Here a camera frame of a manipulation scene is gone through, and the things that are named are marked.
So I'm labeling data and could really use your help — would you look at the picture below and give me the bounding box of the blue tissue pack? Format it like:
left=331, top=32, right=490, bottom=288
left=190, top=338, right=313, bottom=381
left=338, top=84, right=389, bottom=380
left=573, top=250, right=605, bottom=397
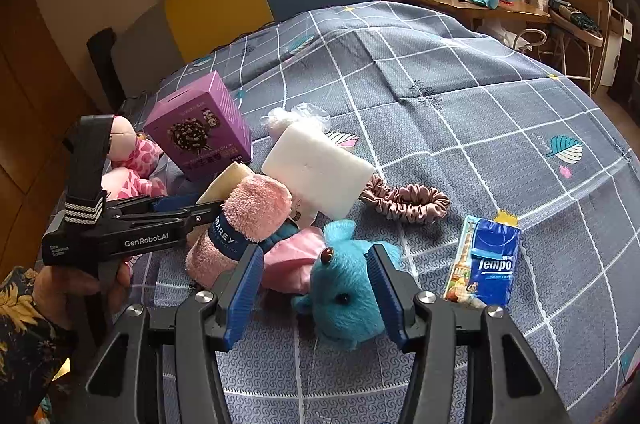
left=442, top=214, right=522, bottom=310

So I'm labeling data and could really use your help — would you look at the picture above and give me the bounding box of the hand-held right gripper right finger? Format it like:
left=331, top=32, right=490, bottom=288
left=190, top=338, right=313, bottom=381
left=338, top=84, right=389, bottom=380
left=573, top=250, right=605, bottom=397
left=364, top=244, right=576, bottom=424

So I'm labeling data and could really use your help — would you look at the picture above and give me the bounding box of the clear plastic bag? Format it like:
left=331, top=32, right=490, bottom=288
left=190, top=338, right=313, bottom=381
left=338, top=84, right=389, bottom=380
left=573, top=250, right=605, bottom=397
left=260, top=103, right=333, bottom=140

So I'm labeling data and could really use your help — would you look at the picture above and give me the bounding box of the person's left forearm floral sleeve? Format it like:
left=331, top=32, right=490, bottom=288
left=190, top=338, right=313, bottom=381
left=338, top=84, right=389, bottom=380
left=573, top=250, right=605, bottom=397
left=0, top=266, right=76, bottom=424

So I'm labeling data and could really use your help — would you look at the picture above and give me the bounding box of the person's left hand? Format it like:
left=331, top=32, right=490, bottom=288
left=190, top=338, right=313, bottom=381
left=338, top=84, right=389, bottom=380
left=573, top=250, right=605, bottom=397
left=32, top=258, right=135, bottom=332

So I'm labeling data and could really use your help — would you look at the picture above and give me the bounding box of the blue plush toy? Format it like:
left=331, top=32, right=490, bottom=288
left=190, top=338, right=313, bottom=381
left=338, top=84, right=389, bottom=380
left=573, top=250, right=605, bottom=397
left=291, top=219, right=416, bottom=352

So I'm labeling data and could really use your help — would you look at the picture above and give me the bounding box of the wooden desk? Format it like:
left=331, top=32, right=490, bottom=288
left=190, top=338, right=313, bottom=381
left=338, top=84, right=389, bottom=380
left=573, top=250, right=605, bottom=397
left=395, top=0, right=551, bottom=30

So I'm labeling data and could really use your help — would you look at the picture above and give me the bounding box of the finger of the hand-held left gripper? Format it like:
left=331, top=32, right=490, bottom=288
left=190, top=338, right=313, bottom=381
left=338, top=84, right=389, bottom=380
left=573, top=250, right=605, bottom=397
left=117, top=200, right=227, bottom=231
left=102, top=195, right=202, bottom=215

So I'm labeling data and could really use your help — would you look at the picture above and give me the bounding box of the pink satin scrunchie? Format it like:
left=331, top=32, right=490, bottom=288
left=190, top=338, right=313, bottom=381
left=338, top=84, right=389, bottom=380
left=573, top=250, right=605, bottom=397
left=360, top=176, right=451, bottom=225

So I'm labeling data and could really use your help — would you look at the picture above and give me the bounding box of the wooden wardrobe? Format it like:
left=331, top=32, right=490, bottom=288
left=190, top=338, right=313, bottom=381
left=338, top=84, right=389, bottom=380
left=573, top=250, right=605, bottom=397
left=0, top=0, right=101, bottom=265

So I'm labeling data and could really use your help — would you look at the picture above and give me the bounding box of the pink satin cloth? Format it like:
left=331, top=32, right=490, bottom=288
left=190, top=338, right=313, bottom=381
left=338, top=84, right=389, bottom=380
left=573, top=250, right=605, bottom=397
left=262, top=226, right=326, bottom=295

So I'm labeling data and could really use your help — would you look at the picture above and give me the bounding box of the grey checked blanket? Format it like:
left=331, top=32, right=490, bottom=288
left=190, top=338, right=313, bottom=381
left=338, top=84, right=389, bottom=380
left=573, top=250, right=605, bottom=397
left=37, top=0, right=640, bottom=424

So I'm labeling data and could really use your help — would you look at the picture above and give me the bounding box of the purple cardboard box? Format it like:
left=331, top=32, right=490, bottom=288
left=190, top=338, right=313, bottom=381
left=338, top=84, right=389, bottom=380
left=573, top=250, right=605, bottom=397
left=144, top=70, right=253, bottom=182

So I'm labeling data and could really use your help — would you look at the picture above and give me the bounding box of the folded dark umbrella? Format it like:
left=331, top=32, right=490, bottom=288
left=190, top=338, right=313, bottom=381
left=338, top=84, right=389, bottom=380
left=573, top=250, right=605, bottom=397
left=549, top=0, right=603, bottom=37

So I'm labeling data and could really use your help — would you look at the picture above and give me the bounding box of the pink giraffe plush toy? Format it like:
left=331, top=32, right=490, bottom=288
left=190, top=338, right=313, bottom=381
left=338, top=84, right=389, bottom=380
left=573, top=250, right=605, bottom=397
left=100, top=114, right=168, bottom=202

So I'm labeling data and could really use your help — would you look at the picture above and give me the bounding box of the pink towel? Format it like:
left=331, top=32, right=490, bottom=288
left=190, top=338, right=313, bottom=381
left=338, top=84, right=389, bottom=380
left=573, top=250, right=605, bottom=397
left=185, top=174, right=293, bottom=290

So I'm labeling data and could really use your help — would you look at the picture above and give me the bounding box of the yellow sponge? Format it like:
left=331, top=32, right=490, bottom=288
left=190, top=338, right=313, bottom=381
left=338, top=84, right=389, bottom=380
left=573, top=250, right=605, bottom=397
left=196, top=161, right=251, bottom=205

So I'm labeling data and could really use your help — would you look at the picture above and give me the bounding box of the white foam block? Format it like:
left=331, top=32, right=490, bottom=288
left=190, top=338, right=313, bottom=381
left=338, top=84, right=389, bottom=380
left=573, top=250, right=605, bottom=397
left=261, top=124, right=375, bottom=217

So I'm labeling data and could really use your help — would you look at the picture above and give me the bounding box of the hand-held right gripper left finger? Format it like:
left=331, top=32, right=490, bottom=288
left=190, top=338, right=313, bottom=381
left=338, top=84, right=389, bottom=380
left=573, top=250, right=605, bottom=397
left=75, top=244, right=266, bottom=424

